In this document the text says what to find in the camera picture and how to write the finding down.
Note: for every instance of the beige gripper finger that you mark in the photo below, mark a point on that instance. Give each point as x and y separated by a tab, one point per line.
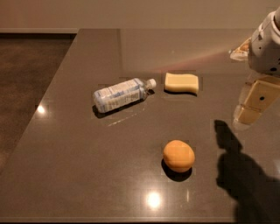
256	96
241	53

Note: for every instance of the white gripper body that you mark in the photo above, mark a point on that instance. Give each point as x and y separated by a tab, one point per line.
264	51

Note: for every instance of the clear blue-label plastic bottle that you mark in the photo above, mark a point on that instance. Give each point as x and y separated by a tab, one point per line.
122	94

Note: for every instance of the yellow sponge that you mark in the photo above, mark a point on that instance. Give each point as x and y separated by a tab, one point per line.
181	83

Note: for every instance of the orange fruit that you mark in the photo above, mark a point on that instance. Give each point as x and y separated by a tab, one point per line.
178	156

